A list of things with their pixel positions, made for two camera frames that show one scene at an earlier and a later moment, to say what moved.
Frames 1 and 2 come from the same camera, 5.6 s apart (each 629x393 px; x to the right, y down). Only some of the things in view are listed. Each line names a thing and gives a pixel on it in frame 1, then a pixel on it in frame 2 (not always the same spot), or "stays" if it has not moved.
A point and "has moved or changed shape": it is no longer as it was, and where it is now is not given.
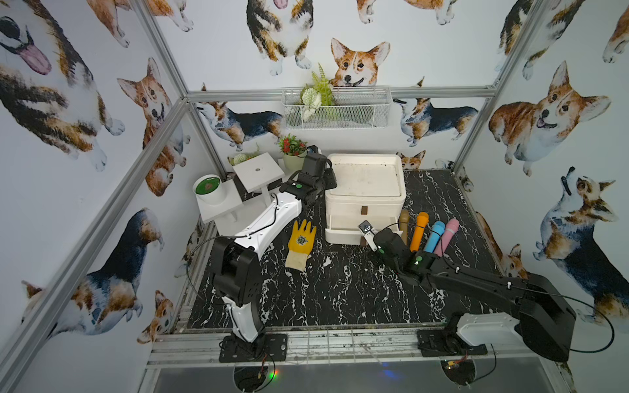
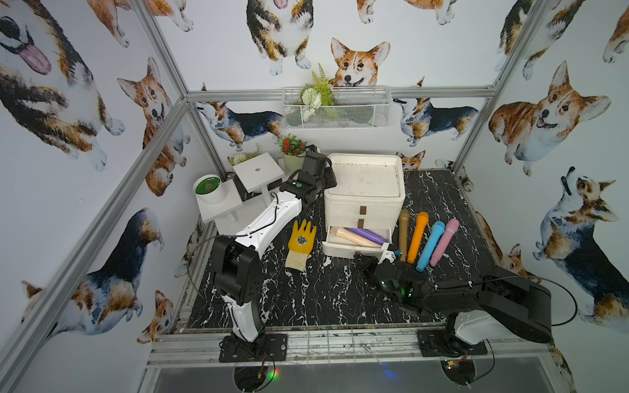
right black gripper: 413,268 -> 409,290
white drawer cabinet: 369,187 has moved or changed shape
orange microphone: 422,220 stays
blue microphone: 432,240 stays
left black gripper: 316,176 stays
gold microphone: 404,217 stays
